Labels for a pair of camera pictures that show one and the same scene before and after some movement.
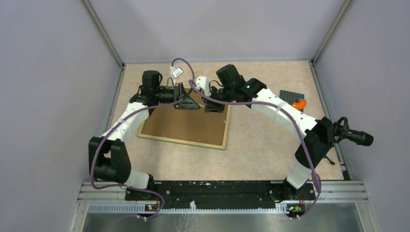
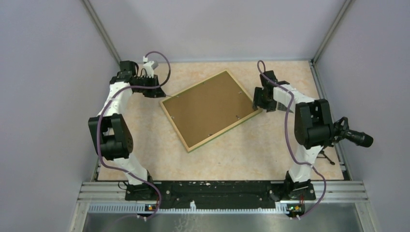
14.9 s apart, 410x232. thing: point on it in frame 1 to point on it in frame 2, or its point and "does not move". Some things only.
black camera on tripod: (341, 130) does not move
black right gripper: (211, 107) to (257, 102)
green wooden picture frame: (185, 142) to (209, 108)
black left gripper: (187, 102) to (156, 92)
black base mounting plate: (206, 195) does not move
